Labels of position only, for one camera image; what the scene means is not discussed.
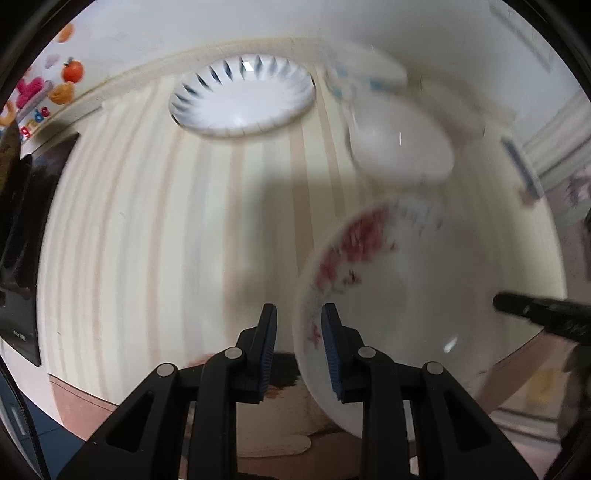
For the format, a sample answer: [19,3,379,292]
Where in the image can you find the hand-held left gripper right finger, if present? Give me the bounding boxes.
[321,302,539,480]

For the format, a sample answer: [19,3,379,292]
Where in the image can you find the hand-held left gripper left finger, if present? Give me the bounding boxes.
[58,303,279,480]

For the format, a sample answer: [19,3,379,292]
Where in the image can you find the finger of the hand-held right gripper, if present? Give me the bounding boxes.
[493,292,591,344]

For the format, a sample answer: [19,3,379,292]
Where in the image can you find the red floral white plate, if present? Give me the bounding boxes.
[292,194,570,439]

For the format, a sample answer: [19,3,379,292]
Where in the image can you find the white bowl blue pattern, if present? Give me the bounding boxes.
[322,44,408,100]
[347,96,456,186]

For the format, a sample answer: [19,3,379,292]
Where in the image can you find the blue striped white plate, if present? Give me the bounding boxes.
[169,54,317,138]

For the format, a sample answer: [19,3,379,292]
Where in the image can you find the blue smartphone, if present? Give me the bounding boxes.
[501,136,546,205]

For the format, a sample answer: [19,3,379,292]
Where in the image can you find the striped cat print tablecloth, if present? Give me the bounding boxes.
[36,37,573,467]

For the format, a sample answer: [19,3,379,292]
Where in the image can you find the sliding glass door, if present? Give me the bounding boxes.
[517,83,591,217]

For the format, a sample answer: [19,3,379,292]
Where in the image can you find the blue kitchen cabinet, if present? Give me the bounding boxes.
[0,369,89,480]

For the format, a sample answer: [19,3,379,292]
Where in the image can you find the black cooktop stove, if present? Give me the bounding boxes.
[0,131,80,367]

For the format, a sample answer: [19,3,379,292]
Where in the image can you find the black cable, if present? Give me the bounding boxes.
[0,364,51,480]

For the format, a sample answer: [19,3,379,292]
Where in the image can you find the colourful wall stickers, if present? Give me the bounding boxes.
[0,22,86,139]

